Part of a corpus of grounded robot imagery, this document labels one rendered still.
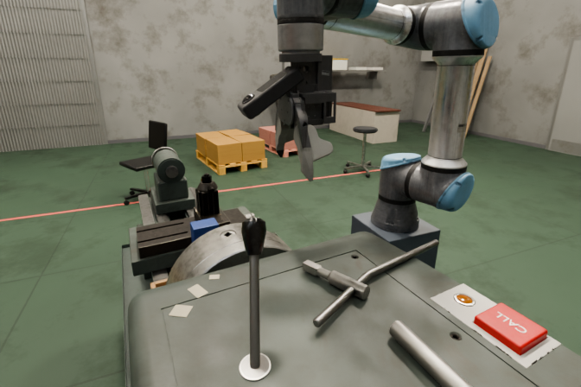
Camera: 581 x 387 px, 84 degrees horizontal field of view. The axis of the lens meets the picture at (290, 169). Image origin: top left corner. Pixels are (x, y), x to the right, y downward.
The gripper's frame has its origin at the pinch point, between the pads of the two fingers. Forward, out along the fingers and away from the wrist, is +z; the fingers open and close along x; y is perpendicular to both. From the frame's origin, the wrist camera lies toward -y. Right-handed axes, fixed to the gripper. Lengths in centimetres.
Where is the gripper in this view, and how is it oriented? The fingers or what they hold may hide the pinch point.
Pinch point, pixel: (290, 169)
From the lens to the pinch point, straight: 59.7
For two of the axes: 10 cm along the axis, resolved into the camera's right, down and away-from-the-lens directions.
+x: -3.6, -3.0, 8.8
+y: 9.3, -1.3, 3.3
